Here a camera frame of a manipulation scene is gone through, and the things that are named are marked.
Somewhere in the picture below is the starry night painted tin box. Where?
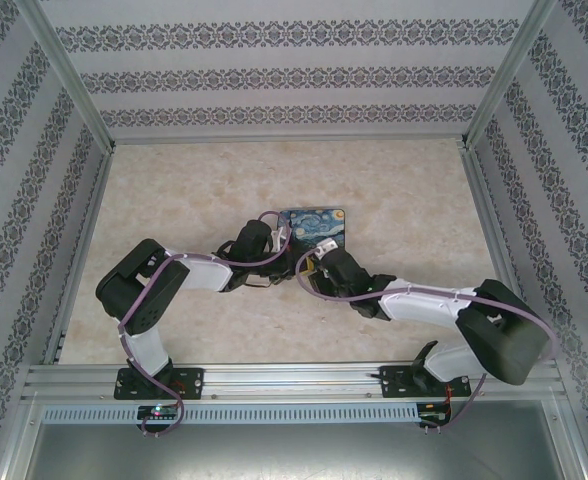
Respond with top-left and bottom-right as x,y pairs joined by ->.
278,204 -> 348,257

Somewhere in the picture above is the grey metal sheet panel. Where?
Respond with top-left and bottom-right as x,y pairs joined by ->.
21,422 -> 564,480

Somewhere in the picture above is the left controller circuit board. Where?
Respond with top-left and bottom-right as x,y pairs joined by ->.
137,404 -> 181,422

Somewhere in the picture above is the aluminium mounting rail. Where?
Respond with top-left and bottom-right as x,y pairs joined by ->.
21,363 -> 563,402

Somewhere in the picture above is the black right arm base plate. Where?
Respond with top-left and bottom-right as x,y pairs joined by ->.
380,364 -> 473,400

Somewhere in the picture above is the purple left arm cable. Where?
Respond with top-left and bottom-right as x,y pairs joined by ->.
116,209 -> 295,439

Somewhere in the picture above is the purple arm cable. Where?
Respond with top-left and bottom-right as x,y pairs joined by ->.
116,209 -> 295,439
296,242 -> 560,434

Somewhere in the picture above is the slotted grey cable duct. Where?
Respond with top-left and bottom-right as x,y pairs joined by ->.
41,402 -> 421,427

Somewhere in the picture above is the aluminium side frame rail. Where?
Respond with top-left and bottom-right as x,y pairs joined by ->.
42,144 -> 116,366
461,146 -> 575,371

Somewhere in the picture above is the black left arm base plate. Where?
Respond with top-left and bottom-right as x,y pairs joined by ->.
113,367 -> 206,402

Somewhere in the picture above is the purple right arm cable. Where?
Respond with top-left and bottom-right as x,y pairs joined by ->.
296,242 -> 560,434

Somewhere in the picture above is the aluminium frame post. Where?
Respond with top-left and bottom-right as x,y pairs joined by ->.
459,0 -> 561,150
22,0 -> 119,153

